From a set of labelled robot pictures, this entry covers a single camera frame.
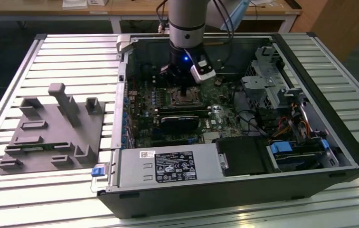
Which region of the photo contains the metal socket cover frame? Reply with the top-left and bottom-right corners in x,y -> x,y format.
170,88 -> 201,105

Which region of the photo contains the CPU socket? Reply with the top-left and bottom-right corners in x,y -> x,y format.
169,86 -> 202,107

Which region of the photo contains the RAM slot with black clips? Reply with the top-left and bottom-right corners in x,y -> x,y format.
159,106 -> 209,113

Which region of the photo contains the RAM slot with white clips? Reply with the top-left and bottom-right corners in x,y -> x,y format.
158,109 -> 211,117

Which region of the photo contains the black graphics card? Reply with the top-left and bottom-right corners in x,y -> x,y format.
158,115 -> 202,134

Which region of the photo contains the silver perforated drive cage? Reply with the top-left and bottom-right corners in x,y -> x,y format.
241,46 -> 309,111

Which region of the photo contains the green motherboard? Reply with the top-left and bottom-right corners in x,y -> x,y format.
126,76 -> 254,148

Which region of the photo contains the grey power supply with label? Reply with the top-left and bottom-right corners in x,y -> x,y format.
115,143 -> 230,188

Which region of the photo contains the hard disk in blue carrier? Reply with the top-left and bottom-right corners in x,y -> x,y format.
267,140 -> 333,173

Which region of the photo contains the grey parts rack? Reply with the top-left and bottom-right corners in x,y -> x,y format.
0,82 -> 107,176

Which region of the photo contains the wooden desk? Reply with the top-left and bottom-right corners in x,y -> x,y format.
0,0 -> 305,34

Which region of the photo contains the wooden cabinet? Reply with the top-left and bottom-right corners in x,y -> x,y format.
290,0 -> 359,63

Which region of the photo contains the green RAM stick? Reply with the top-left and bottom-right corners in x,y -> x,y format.
19,144 -> 57,152

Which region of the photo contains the black open PC case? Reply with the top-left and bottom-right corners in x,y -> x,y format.
97,32 -> 359,219

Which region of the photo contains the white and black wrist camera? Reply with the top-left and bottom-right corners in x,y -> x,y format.
190,53 -> 218,84

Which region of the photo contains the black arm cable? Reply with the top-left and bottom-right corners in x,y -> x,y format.
211,0 -> 235,72

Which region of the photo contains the orange and yellow wire bundle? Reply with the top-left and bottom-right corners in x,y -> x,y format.
273,102 -> 314,140

